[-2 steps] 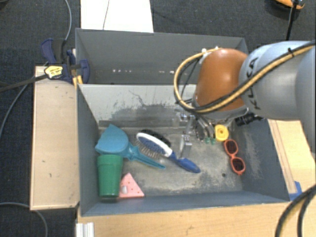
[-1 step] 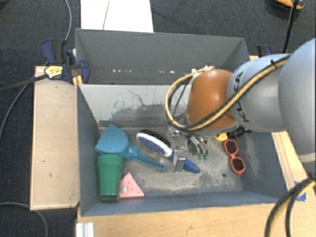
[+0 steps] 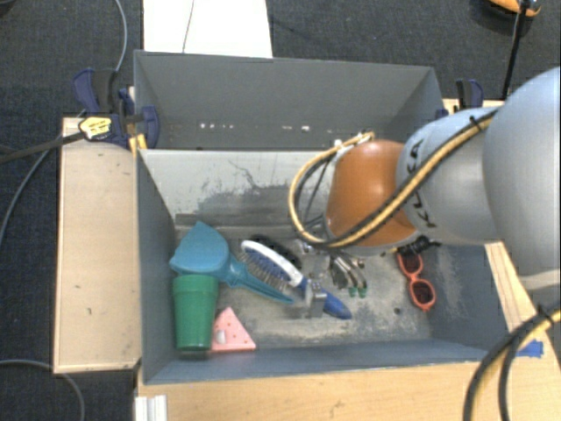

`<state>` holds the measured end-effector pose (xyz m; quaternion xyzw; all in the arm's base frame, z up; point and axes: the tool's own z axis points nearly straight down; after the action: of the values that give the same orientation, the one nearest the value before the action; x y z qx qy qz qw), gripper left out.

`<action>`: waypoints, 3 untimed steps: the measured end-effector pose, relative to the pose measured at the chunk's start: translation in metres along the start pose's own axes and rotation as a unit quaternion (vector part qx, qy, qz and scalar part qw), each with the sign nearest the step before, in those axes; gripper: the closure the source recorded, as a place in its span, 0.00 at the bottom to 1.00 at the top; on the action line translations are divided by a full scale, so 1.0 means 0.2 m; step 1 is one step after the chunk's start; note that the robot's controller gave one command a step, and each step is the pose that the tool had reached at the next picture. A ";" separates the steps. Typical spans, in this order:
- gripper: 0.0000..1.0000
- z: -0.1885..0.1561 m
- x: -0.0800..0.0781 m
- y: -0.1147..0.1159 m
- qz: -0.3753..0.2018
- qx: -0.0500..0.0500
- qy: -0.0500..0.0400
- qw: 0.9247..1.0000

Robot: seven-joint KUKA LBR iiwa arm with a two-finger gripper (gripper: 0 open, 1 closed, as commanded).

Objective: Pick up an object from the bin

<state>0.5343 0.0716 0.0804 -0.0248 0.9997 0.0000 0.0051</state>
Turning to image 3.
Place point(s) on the grey metal bin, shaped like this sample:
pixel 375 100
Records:
pixel 263 99

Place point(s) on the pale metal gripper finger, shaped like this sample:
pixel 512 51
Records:
pixel 319 304
pixel 306 295

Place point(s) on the blue and white brush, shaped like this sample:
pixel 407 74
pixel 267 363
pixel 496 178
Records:
pixel 274 259

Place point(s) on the pink triangular wedge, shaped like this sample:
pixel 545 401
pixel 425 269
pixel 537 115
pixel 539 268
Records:
pixel 232 333

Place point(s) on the teal plastic dustpan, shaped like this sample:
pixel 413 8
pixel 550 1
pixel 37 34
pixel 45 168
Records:
pixel 203 250

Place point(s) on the black cylinder on white bracket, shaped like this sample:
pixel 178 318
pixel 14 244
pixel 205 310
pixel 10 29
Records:
pixel 416 246

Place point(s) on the green plastic cup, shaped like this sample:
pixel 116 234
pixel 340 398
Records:
pixel 193 311

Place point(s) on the orange sunglasses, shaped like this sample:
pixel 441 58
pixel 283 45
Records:
pixel 421 294

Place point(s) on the pale wood flat board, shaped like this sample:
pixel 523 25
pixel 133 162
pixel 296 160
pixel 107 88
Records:
pixel 96 244

